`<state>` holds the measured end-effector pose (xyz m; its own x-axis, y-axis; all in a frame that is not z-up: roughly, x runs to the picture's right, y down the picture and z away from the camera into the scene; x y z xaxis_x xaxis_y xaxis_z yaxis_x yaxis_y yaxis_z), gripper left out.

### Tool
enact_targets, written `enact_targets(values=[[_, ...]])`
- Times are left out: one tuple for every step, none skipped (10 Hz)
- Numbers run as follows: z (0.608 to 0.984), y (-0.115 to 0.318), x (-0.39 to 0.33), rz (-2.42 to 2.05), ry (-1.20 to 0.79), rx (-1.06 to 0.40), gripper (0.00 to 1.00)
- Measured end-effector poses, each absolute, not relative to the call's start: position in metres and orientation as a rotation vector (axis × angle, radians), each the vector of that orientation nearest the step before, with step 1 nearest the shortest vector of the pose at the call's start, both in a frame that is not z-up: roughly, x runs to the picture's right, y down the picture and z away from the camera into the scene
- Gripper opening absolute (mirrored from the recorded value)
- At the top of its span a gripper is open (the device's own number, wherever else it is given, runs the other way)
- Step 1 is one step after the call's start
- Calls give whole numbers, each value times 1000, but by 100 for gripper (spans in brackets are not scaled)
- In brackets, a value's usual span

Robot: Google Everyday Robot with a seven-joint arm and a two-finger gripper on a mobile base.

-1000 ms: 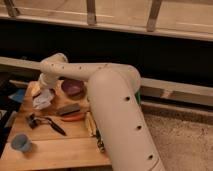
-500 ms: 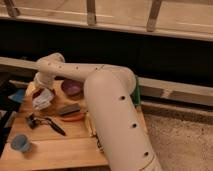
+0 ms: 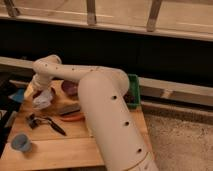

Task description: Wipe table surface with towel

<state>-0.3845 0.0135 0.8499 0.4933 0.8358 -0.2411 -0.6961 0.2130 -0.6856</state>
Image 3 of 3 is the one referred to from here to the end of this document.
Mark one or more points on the red-brown bowl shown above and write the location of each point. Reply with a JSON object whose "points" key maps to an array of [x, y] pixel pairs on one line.
{"points": [[51, 95]]}

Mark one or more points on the dark grapes bunch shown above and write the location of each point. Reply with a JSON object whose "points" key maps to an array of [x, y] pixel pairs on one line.
{"points": [[129, 98]]}

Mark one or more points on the orange carrot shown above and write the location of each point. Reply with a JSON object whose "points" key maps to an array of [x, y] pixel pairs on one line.
{"points": [[72, 118]]}

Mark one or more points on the grey brush block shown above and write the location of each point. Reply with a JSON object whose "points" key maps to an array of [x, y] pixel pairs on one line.
{"points": [[69, 109]]}

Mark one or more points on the white towel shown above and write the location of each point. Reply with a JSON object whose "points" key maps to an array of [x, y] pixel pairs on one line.
{"points": [[42, 100]]}

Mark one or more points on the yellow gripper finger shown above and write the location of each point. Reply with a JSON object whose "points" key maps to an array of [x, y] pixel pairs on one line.
{"points": [[28, 91]]}

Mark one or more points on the blue cloth at left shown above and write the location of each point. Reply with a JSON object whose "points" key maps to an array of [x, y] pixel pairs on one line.
{"points": [[18, 96]]}

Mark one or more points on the blue cup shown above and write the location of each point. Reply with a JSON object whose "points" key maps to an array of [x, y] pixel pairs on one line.
{"points": [[21, 143]]}

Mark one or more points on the green plastic tray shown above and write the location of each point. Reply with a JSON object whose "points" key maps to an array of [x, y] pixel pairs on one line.
{"points": [[135, 90]]}

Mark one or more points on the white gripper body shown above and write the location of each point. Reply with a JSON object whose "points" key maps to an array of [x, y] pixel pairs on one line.
{"points": [[40, 83]]}

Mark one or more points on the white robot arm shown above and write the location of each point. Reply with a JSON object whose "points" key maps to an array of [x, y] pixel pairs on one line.
{"points": [[101, 93]]}

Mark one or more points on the black-handled peeler tool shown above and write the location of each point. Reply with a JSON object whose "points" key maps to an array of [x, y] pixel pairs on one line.
{"points": [[34, 121]]}

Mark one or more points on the purple bowl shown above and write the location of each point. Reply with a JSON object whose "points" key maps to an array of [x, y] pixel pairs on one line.
{"points": [[69, 88]]}

